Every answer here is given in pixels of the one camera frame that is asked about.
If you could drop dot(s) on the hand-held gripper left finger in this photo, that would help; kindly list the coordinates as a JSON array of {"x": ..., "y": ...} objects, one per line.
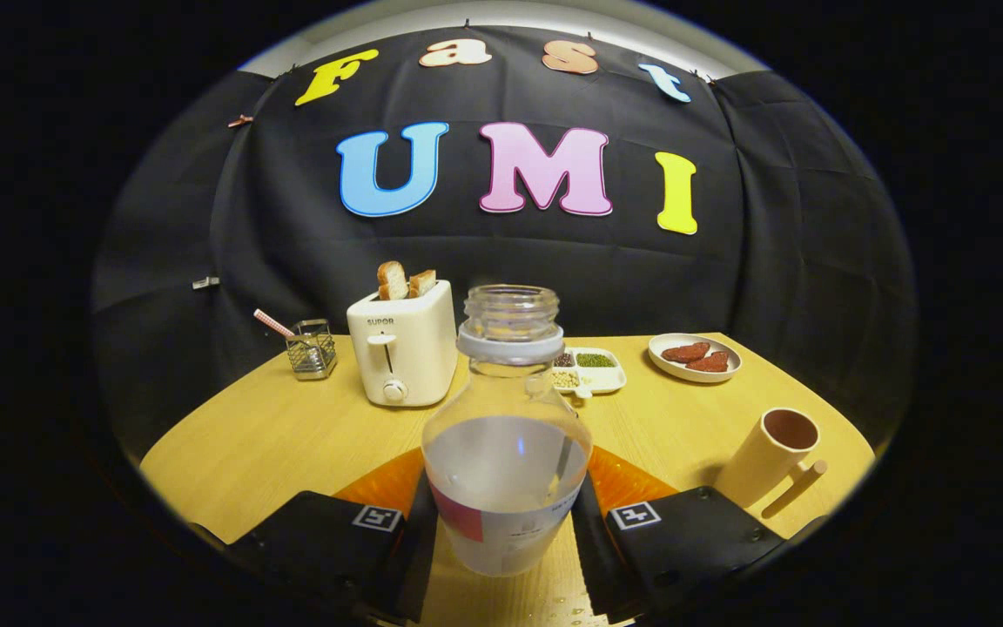
[{"x": 414, "y": 566}]

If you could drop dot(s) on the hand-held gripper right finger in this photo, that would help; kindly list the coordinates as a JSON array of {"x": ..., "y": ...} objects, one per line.
[{"x": 597, "y": 566}]

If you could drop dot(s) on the clear plastic juice bottle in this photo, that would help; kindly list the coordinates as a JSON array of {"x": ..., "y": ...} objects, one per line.
[{"x": 506, "y": 470}]

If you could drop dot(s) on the beige cup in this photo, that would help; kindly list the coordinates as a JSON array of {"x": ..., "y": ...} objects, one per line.
[{"x": 763, "y": 461}]

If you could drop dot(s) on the white divided bean dish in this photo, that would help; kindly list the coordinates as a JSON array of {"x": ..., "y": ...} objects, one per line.
[{"x": 602, "y": 377}]

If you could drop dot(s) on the wooden table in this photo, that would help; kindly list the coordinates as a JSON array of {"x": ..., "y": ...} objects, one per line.
[{"x": 275, "y": 435}]

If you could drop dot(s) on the white oval plate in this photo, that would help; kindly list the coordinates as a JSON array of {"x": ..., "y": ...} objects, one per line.
[{"x": 667, "y": 370}]

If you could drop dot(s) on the white toaster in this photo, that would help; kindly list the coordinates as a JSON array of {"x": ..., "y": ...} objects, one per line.
[{"x": 414, "y": 348}]

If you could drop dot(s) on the red meat piece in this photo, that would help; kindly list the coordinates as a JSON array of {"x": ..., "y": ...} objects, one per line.
[
  {"x": 684, "y": 353},
  {"x": 710, "y": 362}
]

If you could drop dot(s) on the pink striped straw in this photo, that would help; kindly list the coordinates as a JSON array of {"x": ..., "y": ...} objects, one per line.
[{"x": 272, "y": 322}]

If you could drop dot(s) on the toasted bread slice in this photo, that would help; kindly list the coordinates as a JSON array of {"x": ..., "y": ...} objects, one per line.
[
  {"x": 393, "y": 281},
  {"x": 421, "y": 284}
]

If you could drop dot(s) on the silver clip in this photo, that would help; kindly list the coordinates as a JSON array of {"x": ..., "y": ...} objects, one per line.
[{"x": 205, "y": 282}]

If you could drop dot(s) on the pink clothespin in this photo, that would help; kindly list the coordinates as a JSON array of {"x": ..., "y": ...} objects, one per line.
[{"x": 240, "y": 120}]

